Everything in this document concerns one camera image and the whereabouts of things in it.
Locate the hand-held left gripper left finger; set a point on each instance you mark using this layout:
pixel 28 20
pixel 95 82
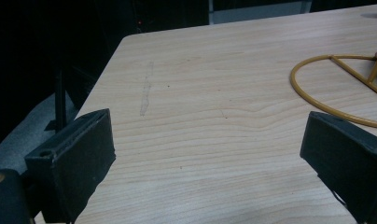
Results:
pixel 74 155

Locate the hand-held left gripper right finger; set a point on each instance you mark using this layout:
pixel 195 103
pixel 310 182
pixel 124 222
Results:
pixel 345 155

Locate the black metal stand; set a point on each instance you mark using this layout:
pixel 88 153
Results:
pixel 61 102

